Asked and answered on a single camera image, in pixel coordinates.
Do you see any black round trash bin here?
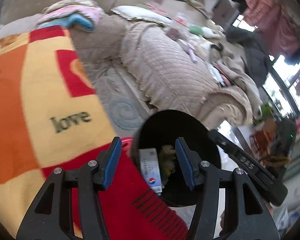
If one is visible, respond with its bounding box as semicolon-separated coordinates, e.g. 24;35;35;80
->
130;109;222;207

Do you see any dark jacket on sofa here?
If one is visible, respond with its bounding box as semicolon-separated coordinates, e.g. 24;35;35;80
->
225;26;271;88

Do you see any beige quilted sofa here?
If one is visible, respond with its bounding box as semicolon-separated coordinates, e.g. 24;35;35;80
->
0;0;253;129

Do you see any beige crumpled blanket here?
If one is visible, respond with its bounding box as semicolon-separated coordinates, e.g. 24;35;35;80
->
209;43;262;119

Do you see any red patterned curtain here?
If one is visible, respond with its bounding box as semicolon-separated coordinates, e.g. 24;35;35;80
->
243;0;300;57

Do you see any white pillow on sofa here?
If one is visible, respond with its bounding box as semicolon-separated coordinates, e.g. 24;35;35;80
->
111;5;172;26

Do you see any white barcode carton box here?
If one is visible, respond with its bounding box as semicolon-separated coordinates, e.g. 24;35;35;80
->
139;148;162;194

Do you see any red orange love blanket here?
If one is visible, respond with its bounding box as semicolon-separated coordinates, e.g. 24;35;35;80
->
0;27;115;236

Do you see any green plush toy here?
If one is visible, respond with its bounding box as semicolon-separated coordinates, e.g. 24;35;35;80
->
188;25;205;36

